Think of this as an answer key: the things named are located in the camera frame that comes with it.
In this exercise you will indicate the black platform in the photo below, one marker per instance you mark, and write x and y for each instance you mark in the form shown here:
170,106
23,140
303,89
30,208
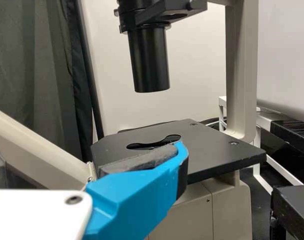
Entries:
292,130
294,205

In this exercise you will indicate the cream microscope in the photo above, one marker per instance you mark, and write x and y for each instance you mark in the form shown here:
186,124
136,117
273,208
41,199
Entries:
242,75

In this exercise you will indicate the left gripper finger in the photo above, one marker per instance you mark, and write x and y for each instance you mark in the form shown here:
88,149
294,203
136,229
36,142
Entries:
131,195

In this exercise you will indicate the white box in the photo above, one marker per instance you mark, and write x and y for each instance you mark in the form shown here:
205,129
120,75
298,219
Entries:
287,50

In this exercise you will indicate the white metal frame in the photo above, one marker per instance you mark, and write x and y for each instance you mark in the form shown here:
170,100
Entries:
222,112

